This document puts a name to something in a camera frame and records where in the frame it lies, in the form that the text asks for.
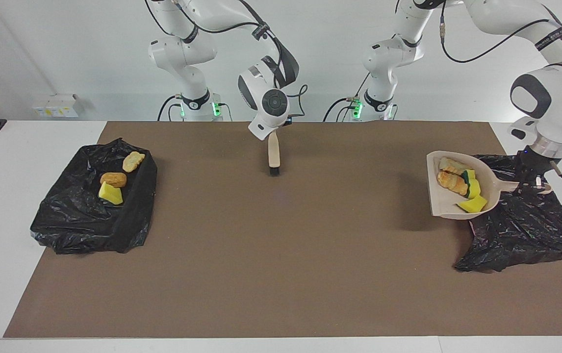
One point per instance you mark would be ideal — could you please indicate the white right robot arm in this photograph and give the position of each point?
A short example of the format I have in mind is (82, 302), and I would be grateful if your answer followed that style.
(273, 103)

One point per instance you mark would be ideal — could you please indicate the orange striped croissant piece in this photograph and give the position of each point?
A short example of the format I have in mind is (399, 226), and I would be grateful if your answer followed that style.
(450, 182)

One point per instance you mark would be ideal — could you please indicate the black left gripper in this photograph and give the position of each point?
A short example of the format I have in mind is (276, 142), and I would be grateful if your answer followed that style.
(537, 162)

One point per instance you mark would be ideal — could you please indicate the pale bread chunk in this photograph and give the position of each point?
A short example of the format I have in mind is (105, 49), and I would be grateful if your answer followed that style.
(450, 165)

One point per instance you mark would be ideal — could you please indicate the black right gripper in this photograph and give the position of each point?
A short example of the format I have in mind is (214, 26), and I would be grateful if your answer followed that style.
(286, 122)

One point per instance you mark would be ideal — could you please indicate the yellow sponge wedge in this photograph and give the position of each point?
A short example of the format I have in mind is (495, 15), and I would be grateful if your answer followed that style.
(474, 204)

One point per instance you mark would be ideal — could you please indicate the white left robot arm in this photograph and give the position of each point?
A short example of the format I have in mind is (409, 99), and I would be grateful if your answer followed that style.
(555, 108)

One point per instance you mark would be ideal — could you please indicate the yellow sponge with green pad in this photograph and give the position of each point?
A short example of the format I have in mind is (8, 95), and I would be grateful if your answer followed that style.
(473, 188)

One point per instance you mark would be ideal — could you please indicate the brown bread roll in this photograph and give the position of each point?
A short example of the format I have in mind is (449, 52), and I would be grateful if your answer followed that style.
(113, 179)

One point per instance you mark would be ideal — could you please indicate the beige plastic dustpan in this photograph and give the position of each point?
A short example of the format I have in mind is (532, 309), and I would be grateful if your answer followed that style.
(437, 196)

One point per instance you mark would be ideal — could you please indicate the brown table mat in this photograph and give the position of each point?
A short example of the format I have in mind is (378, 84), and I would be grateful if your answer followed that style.
(281, 304)

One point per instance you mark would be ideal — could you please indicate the ridged tan bread slice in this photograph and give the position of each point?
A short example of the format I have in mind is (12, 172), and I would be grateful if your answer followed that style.
(134, 162)

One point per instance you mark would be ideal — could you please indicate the beige hand brush black bristles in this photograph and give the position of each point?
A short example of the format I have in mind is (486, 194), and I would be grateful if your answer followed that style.
(274, 152)

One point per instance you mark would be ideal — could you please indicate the white wall socket box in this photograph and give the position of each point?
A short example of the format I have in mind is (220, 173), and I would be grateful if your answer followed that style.
(55, 107)

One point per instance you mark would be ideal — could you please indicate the notched yellow sponge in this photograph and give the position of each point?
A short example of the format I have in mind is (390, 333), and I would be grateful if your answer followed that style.
(110, 194)

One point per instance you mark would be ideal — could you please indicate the black trash bag bin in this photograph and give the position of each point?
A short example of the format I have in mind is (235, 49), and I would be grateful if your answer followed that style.
(80, 225)
(521, 235)

